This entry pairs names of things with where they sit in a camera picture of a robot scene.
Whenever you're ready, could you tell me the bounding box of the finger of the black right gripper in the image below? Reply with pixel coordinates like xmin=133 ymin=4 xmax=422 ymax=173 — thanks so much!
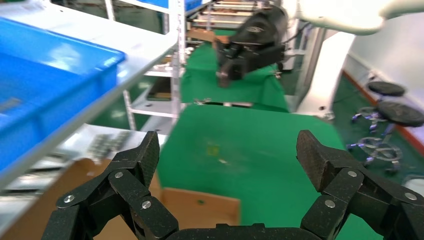
xmin=215 ymin=43 xmax=246 ymax=89
xmin=245 ymin=44 xmax=286 ymax=75

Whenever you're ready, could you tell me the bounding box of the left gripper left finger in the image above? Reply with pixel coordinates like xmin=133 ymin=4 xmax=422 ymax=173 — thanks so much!
xmin=41 ymin=130 xmax=180 ymax=240

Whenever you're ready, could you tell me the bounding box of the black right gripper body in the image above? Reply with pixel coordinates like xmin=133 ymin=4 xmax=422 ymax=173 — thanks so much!
xmin=230 ymin=6 xmax=288 ymax=46

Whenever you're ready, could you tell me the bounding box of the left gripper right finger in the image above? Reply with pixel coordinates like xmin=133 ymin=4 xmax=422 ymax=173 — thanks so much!
xmin=295 ymin=129 xmax=424 ymax=240

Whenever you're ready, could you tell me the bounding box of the small brown cardboard box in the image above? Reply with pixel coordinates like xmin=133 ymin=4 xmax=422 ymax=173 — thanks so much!
xmin=187 ymin=28 xmax=229 ymax=44

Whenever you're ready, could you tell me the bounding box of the open brown cardboard box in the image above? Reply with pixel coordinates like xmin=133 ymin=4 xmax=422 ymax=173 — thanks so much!
xmin=0 ymin=158 xmax=241 ymax=240

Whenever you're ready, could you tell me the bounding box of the blue plastic tray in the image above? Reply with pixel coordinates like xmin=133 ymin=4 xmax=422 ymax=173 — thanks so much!
xmin=0 ymin=16 xmax=127 ymax=173

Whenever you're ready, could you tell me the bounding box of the wooden slat rack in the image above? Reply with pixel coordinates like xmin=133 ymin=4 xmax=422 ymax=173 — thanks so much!
xmin=187 ymin=0 xmax=276 ymax=34

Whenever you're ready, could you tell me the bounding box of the grey ribbed metal strip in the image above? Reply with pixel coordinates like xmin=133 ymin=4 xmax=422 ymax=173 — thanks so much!
xmin=110 ymin=130 xmax=134 ymax=152
xmin=98 ymin=134 xmax=118 ymax=156
xmin=86 ymin=135 xmax=108 ymax=160

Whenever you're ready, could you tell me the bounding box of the white robot body column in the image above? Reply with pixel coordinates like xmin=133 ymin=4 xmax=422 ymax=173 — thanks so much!
xmin=293 ymin=28 xmax=357 ymax=120

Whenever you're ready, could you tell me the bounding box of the white flat board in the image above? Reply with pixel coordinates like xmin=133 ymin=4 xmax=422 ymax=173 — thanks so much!
xmin=0 ymin=124 xmax=168 ymax=229

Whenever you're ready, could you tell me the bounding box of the blue storage bin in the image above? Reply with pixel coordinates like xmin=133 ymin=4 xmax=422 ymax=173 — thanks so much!
xmin=135 ymin=0 xmax=204 ymax=12

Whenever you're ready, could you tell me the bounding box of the black round stool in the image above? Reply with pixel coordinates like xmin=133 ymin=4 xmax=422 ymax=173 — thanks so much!
xmin=351 ymin=81 xmax=407 ymax=133
xmin=346 ymin=100 xmax=424 ymax=175

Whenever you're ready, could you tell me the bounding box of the grey tape piece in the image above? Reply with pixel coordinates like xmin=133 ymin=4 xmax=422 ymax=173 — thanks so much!
xmin=0 ymin=97 xmax=22 ymax=114

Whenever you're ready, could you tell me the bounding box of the white perforated shelf frame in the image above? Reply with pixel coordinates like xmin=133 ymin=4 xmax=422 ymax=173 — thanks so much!
xmin=122 ymin=0 xmax=188 ymax=132

